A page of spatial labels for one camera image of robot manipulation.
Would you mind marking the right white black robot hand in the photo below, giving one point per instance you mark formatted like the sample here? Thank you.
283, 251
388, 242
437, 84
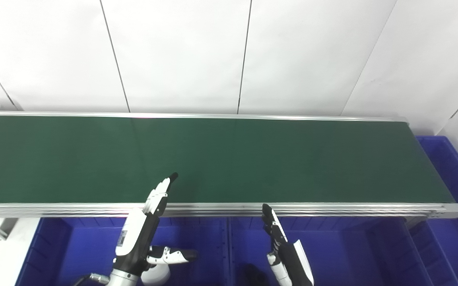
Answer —
288, 262

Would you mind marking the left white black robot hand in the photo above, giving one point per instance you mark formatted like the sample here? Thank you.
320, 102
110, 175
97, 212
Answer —
135, 238

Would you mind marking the green conveyor belt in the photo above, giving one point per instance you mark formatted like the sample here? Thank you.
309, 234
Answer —
332, 209
229, 159

